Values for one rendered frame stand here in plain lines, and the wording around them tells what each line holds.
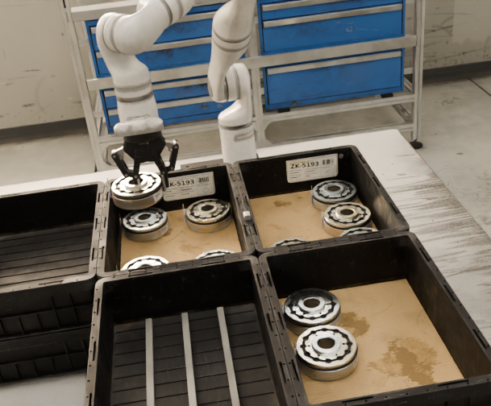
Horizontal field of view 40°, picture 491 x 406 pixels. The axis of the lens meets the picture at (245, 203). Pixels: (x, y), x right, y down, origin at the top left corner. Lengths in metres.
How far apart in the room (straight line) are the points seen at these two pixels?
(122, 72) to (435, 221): 0.90
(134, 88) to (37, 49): 3.00
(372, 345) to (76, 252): 0.70
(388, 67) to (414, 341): 2.48
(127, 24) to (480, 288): 0.92
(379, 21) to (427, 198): 1.73
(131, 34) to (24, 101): 3.17
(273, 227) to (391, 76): 2.16
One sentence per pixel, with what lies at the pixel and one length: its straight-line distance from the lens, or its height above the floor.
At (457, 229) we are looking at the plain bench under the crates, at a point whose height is 0.70.
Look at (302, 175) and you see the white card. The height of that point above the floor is 0.87.
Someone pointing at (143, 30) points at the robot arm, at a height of 1.33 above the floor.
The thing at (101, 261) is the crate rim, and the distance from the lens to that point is 1.33.
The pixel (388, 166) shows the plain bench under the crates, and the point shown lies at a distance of 2.06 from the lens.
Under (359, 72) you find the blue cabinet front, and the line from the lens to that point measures 3.54.
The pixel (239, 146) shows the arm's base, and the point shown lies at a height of 0.88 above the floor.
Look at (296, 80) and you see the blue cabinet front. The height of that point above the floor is 0.46.
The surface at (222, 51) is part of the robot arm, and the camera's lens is 1.63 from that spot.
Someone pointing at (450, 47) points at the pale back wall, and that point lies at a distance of 4.65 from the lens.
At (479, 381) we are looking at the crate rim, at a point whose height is 0.93.
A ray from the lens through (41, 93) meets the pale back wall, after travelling 4.36.
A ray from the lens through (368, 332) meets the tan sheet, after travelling 1.25.
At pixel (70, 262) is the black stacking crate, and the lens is 1.55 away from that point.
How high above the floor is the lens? 1.65
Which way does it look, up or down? 30 degrees down
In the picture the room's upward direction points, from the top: 6 degrees counter-clockwise
